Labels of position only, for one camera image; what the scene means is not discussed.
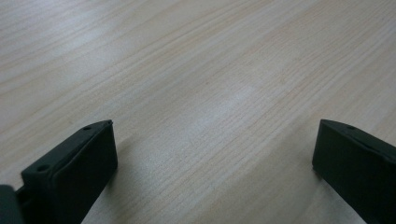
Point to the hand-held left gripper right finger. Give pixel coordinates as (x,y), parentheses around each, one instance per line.
(358,165)

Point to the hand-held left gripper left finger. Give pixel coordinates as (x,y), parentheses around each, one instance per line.
(74,174)

